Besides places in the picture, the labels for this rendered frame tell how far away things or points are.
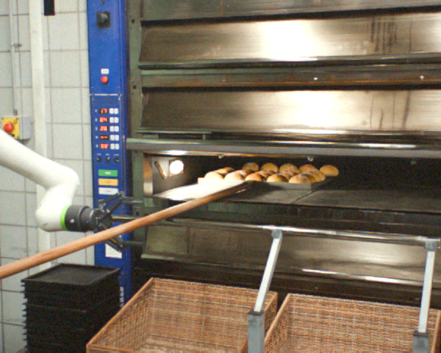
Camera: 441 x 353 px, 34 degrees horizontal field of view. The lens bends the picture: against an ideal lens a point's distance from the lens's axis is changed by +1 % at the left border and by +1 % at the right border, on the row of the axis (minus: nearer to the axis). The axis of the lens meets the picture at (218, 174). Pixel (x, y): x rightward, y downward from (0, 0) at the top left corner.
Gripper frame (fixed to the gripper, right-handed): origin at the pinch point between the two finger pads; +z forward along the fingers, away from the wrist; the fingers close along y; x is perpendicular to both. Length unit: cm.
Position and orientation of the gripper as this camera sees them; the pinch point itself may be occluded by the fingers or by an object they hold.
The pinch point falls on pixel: (140, 223)
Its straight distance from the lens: 233.3
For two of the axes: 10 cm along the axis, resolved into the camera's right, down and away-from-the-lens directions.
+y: 0.0, 9.9, 1.2
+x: -4.1, 1.1, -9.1
